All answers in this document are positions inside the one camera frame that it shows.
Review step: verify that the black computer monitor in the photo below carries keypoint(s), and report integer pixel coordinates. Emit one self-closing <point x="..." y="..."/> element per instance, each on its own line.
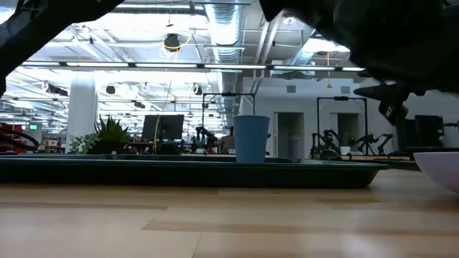
<point x="168" y="127"/>

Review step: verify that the blue plastic cup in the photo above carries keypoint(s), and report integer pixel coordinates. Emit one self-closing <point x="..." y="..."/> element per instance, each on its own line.
<point x="251" y="139"/>

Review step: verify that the silver ventilation duct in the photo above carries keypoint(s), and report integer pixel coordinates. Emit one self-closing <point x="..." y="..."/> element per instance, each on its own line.
<point x="224" y="28"/>

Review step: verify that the long ceiling light strip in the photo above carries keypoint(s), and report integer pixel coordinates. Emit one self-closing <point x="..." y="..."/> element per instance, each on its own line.
<point x="179" y="65"/>

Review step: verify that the potted succulent plant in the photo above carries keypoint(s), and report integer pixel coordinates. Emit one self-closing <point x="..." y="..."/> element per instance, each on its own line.
<point x="107" y="139"/>

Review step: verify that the dark green plastic tray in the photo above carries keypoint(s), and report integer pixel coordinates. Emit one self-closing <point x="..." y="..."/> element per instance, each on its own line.
<point x="179" y="173"/>

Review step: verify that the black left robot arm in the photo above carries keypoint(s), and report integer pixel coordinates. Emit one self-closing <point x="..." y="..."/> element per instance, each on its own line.
<point x="32" y="25"/>

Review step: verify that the black ceiling-hung device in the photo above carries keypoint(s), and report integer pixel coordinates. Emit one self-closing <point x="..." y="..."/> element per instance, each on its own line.
<point x="172" y="42"/>

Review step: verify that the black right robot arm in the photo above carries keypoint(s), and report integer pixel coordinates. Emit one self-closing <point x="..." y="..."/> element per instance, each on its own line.
<point x="305" y="10"/>

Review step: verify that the person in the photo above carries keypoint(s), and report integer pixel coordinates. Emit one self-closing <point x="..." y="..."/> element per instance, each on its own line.
<point x="227" y="141"/>

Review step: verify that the black gantry frame with arms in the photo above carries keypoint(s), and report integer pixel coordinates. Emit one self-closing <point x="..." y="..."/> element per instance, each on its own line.
<point x="340" y="143"/>

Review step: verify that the dark monitor screen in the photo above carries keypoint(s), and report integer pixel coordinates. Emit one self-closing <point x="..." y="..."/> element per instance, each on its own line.
<point x="429" y="130"/>

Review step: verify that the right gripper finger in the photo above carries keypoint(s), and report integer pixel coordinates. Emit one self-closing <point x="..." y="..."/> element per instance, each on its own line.
<point x="385" y="92"/>

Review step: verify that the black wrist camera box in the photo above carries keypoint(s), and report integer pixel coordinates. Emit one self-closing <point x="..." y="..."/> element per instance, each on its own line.
<point x="392" y="113"/>

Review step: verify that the purple plastic plate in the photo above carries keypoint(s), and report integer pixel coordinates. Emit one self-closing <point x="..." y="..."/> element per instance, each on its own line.
<point x="441" y="170"/>

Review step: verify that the white round column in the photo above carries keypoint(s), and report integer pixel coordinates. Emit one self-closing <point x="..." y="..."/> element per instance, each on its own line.
<point x="81" y="111"/>

